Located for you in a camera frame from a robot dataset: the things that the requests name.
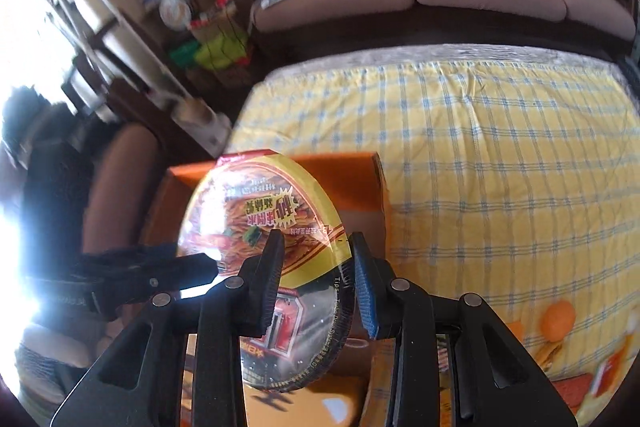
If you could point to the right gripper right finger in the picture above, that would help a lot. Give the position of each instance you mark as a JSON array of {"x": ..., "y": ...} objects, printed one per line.
[{"x": 493, "y": 379}]

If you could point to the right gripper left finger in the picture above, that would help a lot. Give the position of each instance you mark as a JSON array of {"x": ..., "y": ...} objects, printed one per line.
[{"x": 138, "y": 379}]

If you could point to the round instant noodle bowl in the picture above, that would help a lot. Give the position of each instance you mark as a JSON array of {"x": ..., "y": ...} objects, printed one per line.
[{"x": 268, "y": 223}]

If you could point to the orange ball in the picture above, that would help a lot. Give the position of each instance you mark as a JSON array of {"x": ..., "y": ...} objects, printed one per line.
[{"x": 557, "y": 321}]

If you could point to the yellow plaid tablecloth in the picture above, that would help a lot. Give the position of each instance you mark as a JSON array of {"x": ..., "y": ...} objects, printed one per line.
[{"x": 518, "y": 180}]

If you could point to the orange cardboard box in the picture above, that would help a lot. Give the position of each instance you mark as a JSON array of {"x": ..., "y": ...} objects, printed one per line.
[{"x": 355, "y": 184}]

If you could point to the green bag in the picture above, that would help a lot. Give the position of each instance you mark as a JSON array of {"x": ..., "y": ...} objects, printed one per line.
[{"x": 226, "y": 49}]

